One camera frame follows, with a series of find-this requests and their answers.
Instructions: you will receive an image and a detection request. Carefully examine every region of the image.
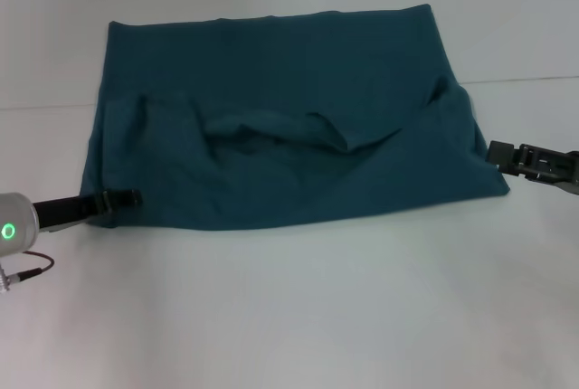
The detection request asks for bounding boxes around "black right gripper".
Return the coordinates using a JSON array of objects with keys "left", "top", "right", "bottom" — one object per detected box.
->
[{"left": 485, "top": 138, "right": 579, "bottom": 196}]

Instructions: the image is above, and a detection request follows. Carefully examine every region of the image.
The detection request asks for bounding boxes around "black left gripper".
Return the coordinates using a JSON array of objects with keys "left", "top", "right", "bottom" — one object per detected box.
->
[{"left": 30, "top": 187, "right": 144, "bottom": 232}]

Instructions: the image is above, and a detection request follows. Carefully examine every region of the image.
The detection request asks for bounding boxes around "teal FREE print t-shirt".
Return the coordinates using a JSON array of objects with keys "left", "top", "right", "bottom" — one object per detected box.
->
[{"left": 79, "top": 3, "right": 512, "bottom": 232}]

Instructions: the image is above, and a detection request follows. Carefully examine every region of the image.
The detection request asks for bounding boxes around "left arm cable with connector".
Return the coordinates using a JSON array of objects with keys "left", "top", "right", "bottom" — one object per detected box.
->
[{"left": 0, "top": 249, "right": 56, "bottom": 294}]

